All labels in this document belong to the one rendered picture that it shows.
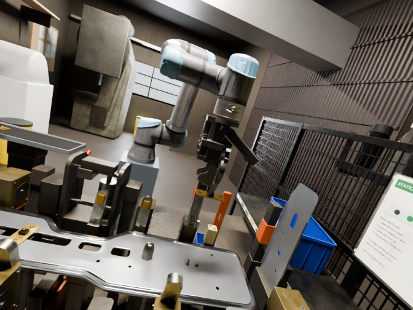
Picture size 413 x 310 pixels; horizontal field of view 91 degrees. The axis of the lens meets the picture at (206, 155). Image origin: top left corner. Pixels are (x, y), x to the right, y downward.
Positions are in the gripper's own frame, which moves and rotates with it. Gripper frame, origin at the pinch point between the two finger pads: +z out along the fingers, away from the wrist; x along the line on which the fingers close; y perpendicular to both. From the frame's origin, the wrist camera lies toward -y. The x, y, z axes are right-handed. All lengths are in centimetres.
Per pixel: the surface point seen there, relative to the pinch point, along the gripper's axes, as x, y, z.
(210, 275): 2.6, -7.0, 25.8
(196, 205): -15.1, -0.1, 13.2
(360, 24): -211, -168, -172
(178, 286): 18.1, 5.1, 15.5
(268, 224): -13.8, -28.9, 13.9
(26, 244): 3, 44, 25
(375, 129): -21, -61, -32
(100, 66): -457, 216, -42
